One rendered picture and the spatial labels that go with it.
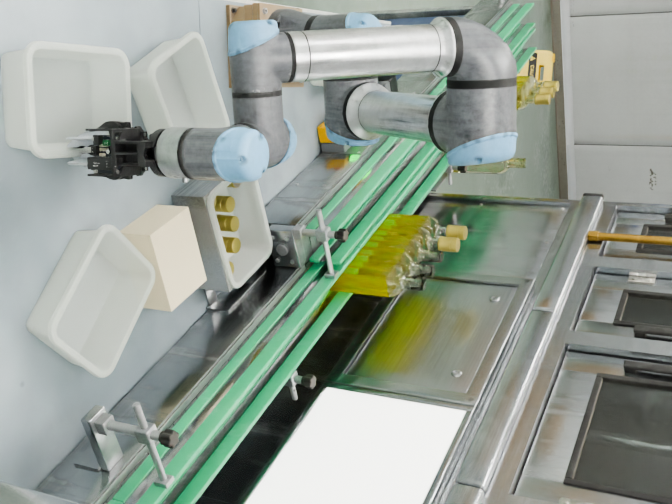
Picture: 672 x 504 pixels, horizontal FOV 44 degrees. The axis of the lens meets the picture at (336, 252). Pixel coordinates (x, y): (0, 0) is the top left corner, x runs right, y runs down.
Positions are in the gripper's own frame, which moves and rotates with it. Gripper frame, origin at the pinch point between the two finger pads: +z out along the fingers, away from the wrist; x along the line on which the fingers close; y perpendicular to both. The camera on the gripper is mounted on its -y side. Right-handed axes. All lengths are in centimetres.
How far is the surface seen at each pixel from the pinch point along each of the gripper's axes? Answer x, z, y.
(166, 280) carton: 24.7, -2.0, -18.9
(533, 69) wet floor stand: -30, 30, -405
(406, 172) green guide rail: 10, -14, -104
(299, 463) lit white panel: 60, -24, -30
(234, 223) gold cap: 17.0, -0.9, -42.9
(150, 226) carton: 14.7, 0.4, -17.7
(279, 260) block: 27, -3, -57
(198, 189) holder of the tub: 9.2, 0.8, -33.1
